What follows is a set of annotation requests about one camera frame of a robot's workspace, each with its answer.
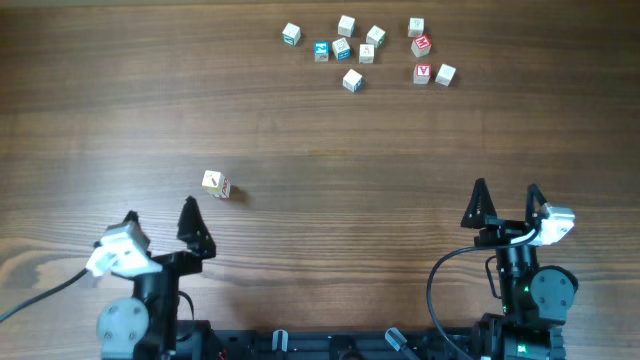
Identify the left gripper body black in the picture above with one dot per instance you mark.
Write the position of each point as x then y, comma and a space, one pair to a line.
180, 265

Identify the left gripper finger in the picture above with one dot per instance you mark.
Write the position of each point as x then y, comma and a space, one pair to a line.
193, 231
134, 230

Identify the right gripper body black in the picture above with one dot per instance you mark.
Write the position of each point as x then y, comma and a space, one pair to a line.
501, 232

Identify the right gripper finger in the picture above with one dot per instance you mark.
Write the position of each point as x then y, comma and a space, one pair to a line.
480, 212
534, 197

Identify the red sided base block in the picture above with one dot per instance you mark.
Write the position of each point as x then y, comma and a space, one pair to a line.
224, 196

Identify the yellow sided picture block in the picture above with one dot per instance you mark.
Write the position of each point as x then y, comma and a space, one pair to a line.
211, 179

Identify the blue P letter block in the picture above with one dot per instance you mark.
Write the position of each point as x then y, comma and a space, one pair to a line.
352, 80

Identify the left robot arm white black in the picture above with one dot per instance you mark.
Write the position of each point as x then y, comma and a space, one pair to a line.
145, 325

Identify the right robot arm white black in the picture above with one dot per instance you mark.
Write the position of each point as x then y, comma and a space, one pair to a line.
535, 298

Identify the plain block far right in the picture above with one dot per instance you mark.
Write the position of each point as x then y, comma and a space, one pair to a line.
445, 75

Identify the plain block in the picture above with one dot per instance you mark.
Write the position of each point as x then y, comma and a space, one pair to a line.
445, 75
346, 26
416, 27

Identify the red V letter block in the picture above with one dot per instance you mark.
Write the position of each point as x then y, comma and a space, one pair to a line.
422, 74

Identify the red M letter block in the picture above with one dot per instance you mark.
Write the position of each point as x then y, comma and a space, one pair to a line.
421, 45

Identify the plain block upper right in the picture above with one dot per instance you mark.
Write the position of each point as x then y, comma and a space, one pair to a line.
416, 27

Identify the picture block centre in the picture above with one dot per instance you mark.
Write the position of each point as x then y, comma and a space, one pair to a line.
366, 54

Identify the green sided block upper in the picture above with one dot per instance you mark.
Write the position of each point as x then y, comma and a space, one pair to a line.
375, 36

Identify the blue sided picture block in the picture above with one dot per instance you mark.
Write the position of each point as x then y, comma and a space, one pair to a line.
341, 49

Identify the green letter block far left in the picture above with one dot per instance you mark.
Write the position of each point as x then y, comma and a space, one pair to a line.
291, 34

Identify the blue H letter block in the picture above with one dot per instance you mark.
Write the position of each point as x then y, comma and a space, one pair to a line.
321, 51

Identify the plain top block upper middle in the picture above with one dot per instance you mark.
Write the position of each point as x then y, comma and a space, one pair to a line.
346, 26

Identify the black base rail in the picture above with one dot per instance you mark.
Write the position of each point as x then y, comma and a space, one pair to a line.
459, 343

